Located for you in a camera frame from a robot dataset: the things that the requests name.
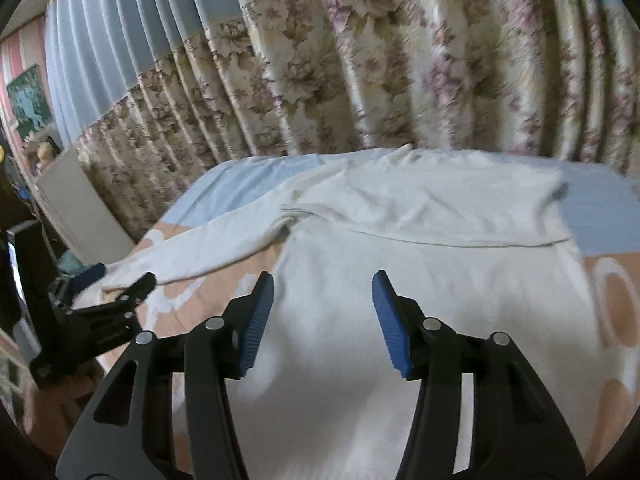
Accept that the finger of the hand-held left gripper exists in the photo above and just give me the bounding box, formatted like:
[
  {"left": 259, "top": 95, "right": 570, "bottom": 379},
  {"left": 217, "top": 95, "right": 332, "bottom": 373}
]
[{"left": 79, "top": 272, "right": 157, "bottom": 352}]

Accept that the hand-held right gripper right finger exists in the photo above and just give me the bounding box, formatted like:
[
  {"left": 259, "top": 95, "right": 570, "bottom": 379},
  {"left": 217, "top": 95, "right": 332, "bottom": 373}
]
[{"left": 371, "top": 270, "right": 588, "bottom": 480}]

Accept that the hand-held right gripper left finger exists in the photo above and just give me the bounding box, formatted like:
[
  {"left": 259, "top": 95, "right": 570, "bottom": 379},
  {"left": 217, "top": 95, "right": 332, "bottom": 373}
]
[{"left": 57, "top": 271, "right": 275, "bottom": 480}]

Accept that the white sweater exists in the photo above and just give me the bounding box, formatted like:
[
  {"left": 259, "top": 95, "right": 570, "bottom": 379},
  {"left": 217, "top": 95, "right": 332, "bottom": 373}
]
[{"left": 72, "top": 145, "right": 621, "bottom": 480}]

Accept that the person's left hand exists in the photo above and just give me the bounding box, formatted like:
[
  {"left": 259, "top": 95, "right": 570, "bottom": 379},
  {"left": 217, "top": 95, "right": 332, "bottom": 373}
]
[{"left": 22, "top": 360, "right": 107, "bottom": 443}]

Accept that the blue cloth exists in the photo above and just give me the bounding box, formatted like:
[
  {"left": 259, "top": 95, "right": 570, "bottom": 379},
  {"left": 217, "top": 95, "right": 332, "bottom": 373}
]
[{"left": 57, "top": 262, "right": 107, "bottom": 295}]

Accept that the black monitor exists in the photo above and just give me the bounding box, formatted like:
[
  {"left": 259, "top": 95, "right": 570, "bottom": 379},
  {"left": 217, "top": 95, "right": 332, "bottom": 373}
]
[{"left": 5, "top": 220, "right": 58, "bottom": 333}]

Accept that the small doll figure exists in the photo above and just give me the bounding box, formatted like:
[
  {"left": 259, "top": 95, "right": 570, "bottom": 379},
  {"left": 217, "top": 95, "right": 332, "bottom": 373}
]
[{"left": 30, "top": 141, "right": 59, "bottom": 176}]

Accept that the printed orange blue bed sheet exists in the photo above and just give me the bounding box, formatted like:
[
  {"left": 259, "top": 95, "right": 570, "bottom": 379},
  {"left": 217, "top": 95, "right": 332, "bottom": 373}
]
[{"left": 70, "top": 150, "right": 640, "bottom": 480}]

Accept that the floral and blue curtain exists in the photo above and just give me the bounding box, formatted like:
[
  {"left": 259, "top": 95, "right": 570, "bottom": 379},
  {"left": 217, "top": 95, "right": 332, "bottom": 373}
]
[{"left": 42, "top": 0, "right": 640, "bottom": 242}]

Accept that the wall poster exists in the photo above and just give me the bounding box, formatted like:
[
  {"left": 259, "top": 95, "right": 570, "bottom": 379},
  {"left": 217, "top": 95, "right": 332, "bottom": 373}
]
[{"left": 6, "top": 64, "right": 55, "bottom": 138}]

